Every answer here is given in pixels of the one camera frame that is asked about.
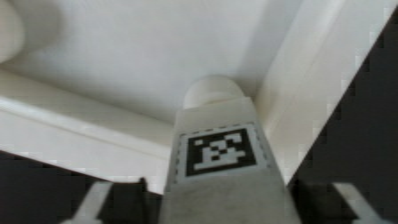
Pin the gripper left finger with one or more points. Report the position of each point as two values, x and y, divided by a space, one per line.
120 203

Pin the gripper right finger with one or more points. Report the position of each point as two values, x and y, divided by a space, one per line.
333 204

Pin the white table leg with tag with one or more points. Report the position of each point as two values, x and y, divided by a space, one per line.
225 187

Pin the white square tabletop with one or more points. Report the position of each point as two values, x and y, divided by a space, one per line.
102 58

